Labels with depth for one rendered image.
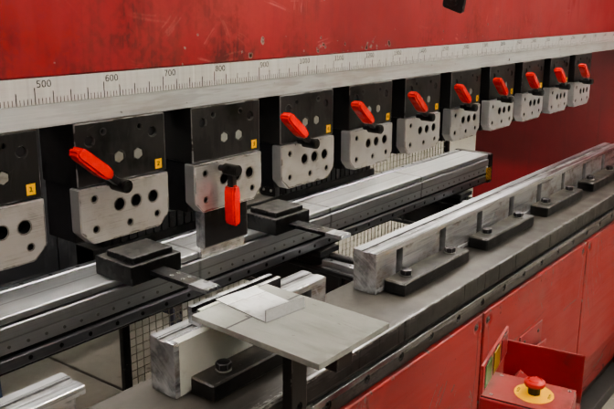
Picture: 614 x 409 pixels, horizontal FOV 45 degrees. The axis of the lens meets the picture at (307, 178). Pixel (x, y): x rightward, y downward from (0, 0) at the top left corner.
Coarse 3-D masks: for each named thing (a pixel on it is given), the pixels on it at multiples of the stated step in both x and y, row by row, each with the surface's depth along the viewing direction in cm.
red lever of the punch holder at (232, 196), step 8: (224, 168) 114; (232, 168) 113; (240, 168) 113; (232, 176) 113; (232, 184) 114; (232, 192) 114; (232, 200) 114; (232, 208) 114; (232, 216) 114; (232, 224) 115
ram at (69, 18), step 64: (0, 0) 84; (64, 0) 91; (128, 0) 98; (192, 0) 106; (256, 0) 117; (320, 0) 129; (384, 0) 144; (512, 0) 189; (576, 0) 223; (0, 64) 86; (64, 64) 92; (128, 64) 99; (192, 64) 108; (448, 64) 168; (0, 128) 87
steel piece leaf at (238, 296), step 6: (246, 288) 130; (252, 288) 130; (258, 288) 130; (234, 294) 127; (240, 294) 127; (246, 294) 127; (252, 294) 127; (258, 294) 127; (222, 300) 124; (228, 300) 124; (234, 300) 125
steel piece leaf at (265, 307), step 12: (240, 300) 125; (252, 300) 125; (264, 300) 125; (276, 300) 125; (288, 300) 125; (300, 300) 121; (252, 312) 120; (264, 312) 120; (276, 312) 117; (288, 312) 119
